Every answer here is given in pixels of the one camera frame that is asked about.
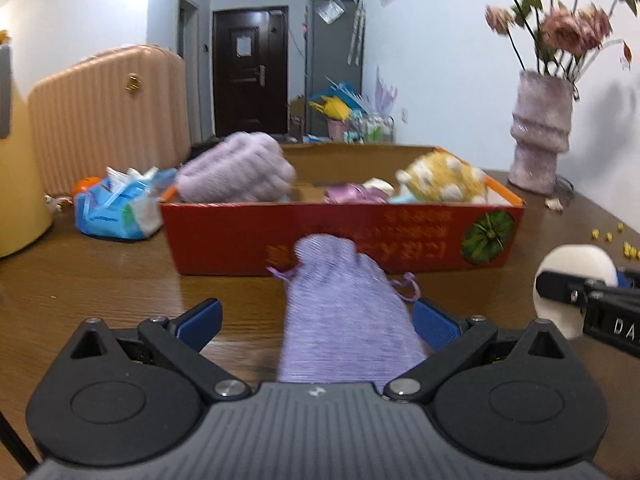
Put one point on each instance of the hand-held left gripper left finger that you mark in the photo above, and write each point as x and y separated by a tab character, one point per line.
200	322

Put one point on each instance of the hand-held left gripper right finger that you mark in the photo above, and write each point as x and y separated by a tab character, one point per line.
437	325

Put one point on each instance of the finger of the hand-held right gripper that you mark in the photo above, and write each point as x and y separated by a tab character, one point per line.
629	279
560	284

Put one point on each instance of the white round sponge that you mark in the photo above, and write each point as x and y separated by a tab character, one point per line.
575	260

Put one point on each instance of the red pumpkin print cardboard box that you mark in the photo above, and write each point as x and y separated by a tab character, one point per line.
350	240

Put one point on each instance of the light blue plush toy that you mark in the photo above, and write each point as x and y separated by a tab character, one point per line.
402	200

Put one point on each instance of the yellow plush toy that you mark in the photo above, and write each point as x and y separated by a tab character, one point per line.
440	180

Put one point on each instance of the lilac fluffy ribbed cloth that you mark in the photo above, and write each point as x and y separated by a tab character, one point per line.
235	170

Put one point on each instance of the purple satin scrunchie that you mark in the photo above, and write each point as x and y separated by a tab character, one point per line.
350	194

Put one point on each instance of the scattered yellow flower buds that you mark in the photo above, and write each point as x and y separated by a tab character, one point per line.
629	249

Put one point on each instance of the fallen pink petal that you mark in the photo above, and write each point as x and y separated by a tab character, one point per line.
554	203

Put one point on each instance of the light blue plastic bag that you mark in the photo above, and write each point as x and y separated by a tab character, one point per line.
105	210

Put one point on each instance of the pink textured vase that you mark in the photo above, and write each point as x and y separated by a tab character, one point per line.
540	135

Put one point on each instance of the orange round object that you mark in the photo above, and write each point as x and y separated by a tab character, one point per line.
86	185

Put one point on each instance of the pink plastic basket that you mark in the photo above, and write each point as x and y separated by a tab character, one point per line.
337	130

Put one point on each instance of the pink ribbed suitcase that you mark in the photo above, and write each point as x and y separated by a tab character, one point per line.
110	120

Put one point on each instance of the brown cardboard box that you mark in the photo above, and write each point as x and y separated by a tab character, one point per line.
297	117

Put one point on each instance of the dark brown entrance door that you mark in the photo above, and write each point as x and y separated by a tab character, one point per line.
245	95

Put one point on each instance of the purple feather decoration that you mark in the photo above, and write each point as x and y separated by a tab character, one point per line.
385	92

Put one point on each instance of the yellow watering can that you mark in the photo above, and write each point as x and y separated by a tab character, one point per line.
332	107

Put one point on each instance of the blue folded bag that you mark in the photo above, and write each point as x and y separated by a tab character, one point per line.
347	91

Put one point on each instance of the grey interior door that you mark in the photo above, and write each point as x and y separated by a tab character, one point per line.
187	70

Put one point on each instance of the dried pink rose bouquet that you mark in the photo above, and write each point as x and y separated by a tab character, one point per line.
570	30

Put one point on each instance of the white paper notice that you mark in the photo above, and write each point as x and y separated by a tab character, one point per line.
243	46

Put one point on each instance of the grey refrigerator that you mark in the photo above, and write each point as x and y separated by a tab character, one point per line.
325	60

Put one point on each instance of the white folded umbrella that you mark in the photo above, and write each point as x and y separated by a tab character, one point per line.
354	30
360	35

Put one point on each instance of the clear plastic bag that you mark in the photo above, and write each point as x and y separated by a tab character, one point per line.
330	10

